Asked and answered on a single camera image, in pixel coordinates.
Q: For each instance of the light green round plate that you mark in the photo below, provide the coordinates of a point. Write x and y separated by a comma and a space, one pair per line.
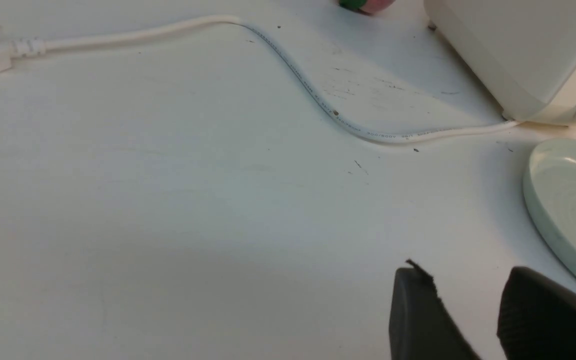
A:
549, 191

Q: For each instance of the white toaster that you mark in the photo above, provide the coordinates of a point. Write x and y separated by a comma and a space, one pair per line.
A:
523, 52

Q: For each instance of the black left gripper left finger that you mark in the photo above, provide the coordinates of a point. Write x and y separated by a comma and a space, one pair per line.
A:
420, 326

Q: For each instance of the pink toy peach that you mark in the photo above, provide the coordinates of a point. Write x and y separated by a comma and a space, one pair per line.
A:
370, 7

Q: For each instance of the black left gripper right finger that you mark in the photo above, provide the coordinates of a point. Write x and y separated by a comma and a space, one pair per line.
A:
537, 318

